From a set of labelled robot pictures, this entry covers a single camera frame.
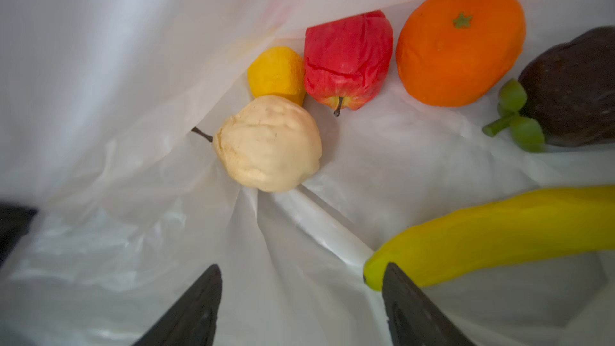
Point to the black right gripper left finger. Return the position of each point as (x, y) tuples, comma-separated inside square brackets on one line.
[(191, 321)]

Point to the dark purple mangosteen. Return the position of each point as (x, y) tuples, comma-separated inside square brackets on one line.
[(563, 98)]

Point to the cream pear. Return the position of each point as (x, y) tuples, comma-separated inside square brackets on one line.
[(272, 145)]

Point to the red apple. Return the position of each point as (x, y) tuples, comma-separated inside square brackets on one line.
[(347, 61)]

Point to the orange fruit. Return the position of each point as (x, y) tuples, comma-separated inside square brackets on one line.
[(452, 52)]

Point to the yellow lemon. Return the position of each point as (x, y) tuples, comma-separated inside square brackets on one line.
[(278, 71)]

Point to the yellow banana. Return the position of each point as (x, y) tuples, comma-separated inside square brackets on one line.
[(537, 225)]

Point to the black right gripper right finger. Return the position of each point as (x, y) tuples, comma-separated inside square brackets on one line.
[(413, 319)]

